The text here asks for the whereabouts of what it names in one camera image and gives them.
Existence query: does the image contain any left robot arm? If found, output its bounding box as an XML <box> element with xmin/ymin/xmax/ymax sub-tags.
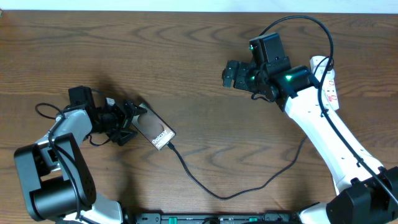
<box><xmin>14</xmin><ymin>86</ymin><xmax>147</xmax><ymax>223</ymax></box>

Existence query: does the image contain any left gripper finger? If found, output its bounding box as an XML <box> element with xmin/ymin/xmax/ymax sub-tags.
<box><xmin>123</xmin><ymin>100</ymin><xmax>147</xmax><ymax>119</ymax></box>
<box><xmin>114</xmin><ymin>129</ymin><xmax>137</xmax><ymax>146</ymax></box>

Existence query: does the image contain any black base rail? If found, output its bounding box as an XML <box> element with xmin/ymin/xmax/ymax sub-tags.
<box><xmin>55</xmin><ymin>212</ymin><xmax>302</xmax><ymax>224</ymax></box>

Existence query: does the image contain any black charger cable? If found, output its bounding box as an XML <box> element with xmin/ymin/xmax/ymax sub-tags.
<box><xmin>167</xmin><ymin>56</ymin><xmax>335</xmax><ymax>201</ymax></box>

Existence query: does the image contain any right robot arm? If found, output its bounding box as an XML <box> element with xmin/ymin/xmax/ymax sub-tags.
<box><xmin>222</xmin><ymin>33</ymin><xmax>397</xmax><ymax>223</ymax></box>

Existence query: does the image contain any white power strip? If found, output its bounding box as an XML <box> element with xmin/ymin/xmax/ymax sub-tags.
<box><xmin>310</xmin><ymin>55</ymin><xmax>339</xmax><ymax>111</ymax></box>

